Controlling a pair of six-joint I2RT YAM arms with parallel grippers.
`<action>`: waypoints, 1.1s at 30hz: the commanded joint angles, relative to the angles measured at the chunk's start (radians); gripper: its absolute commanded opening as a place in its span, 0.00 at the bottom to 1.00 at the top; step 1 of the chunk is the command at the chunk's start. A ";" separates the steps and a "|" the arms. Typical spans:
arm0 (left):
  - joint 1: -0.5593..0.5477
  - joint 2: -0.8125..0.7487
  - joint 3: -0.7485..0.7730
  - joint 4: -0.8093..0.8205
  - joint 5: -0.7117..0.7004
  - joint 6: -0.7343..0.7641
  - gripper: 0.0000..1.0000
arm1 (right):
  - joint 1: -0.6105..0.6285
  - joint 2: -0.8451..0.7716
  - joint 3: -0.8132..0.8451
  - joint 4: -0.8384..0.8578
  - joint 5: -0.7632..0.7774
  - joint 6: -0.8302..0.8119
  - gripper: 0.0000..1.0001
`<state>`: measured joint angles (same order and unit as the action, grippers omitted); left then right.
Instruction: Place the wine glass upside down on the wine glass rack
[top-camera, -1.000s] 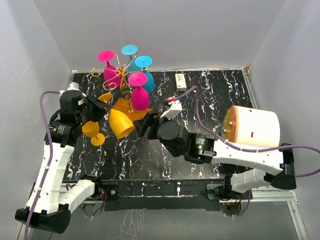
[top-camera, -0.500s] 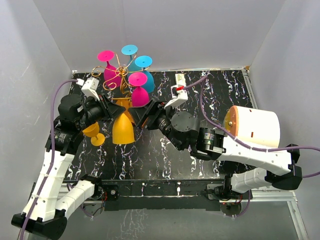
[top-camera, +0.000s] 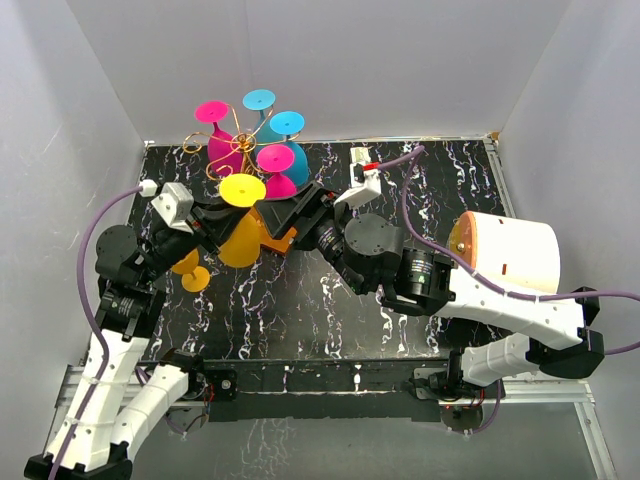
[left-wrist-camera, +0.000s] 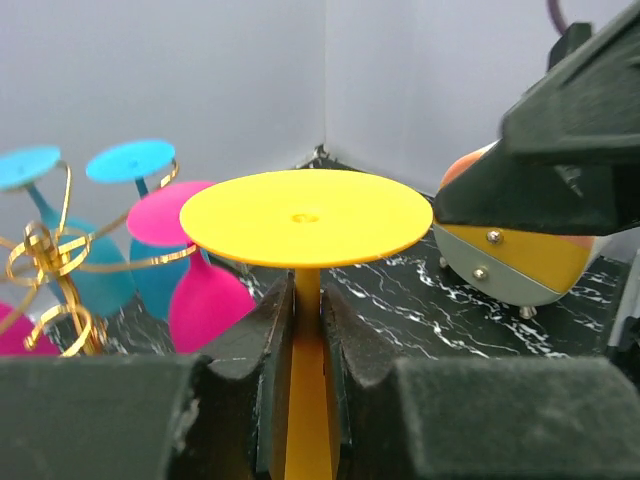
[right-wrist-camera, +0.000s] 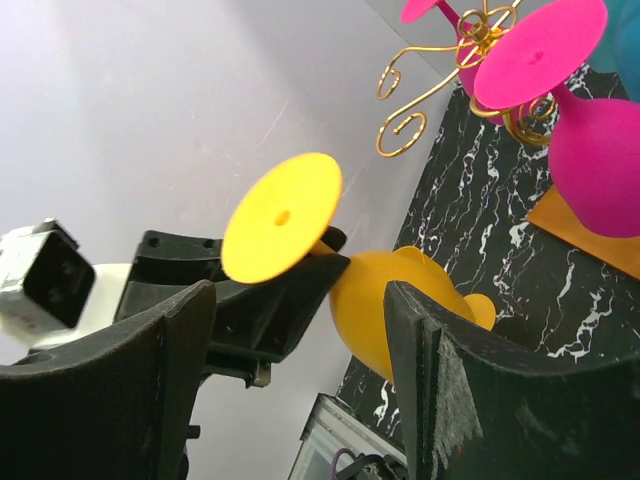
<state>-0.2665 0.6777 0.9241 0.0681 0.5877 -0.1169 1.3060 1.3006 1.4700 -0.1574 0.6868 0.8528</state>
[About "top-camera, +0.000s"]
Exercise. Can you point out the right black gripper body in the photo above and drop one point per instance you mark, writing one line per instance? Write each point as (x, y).
(326, 232)

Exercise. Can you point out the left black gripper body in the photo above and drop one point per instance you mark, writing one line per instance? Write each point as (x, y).
(174, 245)

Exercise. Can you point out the orange wine glass front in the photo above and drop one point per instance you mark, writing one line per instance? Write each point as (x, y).
(242, 249)

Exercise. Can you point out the orange wine glass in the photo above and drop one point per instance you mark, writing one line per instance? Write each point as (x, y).
(242, 249)
(194, 277)

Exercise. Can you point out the pink wine glass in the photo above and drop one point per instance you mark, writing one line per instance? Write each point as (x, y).
(275, 160)
(223, 159)

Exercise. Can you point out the blue wine glass front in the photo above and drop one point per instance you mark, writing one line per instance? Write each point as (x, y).
(288, 124)

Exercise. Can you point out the blue wine glass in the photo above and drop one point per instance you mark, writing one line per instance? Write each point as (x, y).
(261, 101)
(288, 124)

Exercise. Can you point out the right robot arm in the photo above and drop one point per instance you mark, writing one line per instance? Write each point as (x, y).
(369, 254)

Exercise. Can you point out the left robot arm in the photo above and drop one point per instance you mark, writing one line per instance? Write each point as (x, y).
(100, 436)

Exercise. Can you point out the small white box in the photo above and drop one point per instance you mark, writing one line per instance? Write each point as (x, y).
(360, 156)

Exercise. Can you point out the white bucket orange lid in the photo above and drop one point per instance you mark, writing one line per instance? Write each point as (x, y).
(503, 249)

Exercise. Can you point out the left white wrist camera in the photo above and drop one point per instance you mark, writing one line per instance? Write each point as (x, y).
(172, 201)

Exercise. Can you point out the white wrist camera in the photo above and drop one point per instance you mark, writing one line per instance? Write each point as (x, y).
(365, 185)
(172, 201)

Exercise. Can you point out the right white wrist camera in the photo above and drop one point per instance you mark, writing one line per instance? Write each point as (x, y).
(365, 185)

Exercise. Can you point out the gold wire glass rack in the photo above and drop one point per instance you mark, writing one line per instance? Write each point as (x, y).
(245, 143)

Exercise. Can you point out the black front mounting rail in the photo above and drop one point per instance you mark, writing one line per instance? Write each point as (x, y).
(322, 389)

